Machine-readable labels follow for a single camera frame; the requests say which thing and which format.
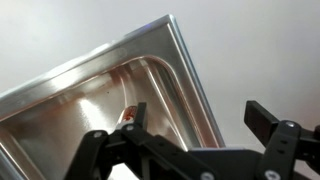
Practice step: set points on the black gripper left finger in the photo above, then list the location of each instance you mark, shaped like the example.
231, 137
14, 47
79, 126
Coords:
148, 157

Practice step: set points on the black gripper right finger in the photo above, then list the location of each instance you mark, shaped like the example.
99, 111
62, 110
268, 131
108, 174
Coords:
285, 142

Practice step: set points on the red soda can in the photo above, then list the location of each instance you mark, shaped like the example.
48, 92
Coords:
126, 117

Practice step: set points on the stainless steel sink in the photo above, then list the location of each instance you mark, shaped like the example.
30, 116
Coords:
43, 121

